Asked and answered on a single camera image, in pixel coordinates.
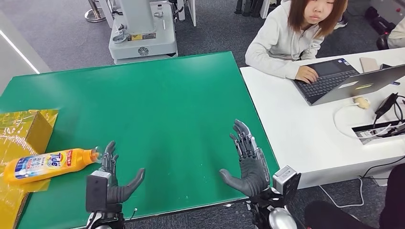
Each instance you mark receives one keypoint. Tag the metal stand base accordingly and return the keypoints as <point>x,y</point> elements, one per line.
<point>95,15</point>

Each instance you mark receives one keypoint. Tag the person with dark clothing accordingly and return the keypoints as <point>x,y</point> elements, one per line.
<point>332,218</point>

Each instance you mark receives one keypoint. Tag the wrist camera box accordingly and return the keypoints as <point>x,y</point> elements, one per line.
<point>96,192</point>
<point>286,183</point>

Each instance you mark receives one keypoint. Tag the black power adapter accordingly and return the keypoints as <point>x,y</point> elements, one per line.
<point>386,105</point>

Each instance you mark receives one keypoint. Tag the person at laptop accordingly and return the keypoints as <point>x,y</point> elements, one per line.
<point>275,47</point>

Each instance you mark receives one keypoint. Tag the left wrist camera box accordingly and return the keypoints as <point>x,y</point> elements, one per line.
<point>96,192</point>

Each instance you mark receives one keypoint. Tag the pale pink phone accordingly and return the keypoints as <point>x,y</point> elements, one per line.
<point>369,64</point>

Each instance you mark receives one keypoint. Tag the person in pale top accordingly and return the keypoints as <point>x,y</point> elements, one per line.
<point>398,36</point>

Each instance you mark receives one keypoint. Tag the white furniture panel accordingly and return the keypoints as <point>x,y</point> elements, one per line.
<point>192,11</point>

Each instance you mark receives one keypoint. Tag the white robot pedestal machine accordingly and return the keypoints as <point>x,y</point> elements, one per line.
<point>140,34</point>

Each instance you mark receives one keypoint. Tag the desk socket tray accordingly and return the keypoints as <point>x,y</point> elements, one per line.
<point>375,133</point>

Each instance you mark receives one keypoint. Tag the cardboard box with yellow film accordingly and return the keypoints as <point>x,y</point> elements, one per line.
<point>19,132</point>

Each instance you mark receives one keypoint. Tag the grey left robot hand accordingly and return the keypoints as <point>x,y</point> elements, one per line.
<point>121,192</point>

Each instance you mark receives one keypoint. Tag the dark open laptop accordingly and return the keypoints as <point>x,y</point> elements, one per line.
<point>326,80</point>

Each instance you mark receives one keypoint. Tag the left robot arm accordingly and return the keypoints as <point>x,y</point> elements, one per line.
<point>106,219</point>

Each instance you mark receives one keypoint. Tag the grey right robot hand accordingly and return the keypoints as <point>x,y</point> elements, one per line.
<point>254,175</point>

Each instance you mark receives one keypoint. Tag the orange detergent bottle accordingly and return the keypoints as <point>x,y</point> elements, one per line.
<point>47,166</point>

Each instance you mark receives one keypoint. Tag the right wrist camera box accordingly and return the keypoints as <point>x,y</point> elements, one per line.
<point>286,183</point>

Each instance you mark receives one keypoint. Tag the small beige plug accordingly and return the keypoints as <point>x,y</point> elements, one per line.
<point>361,102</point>

